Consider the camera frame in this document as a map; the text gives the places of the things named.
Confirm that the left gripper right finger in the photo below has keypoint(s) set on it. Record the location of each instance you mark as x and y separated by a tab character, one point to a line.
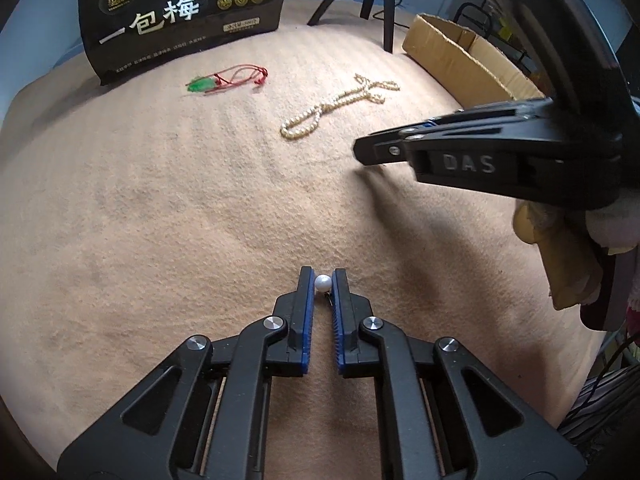
354	357

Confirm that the white pearl earring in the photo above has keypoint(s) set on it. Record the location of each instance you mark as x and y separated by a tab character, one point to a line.
323	285

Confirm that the red cord jade pendant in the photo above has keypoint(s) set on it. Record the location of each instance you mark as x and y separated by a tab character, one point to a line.
229	78

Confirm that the cardboard box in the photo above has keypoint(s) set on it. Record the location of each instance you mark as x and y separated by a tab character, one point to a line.
468	66

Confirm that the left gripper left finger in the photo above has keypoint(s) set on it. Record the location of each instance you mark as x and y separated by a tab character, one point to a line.
291	353

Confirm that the black snack bag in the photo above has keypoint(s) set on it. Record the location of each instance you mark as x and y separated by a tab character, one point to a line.
122	38

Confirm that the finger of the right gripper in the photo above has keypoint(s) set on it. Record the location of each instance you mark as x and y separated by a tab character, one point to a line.
382	147
492	111

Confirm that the gloved right hand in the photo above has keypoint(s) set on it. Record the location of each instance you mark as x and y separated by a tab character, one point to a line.
568	242

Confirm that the black metal rack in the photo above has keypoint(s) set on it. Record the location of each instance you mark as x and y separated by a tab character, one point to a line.
493	28

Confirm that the tan blanket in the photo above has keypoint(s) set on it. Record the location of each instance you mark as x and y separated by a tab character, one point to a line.
135	216

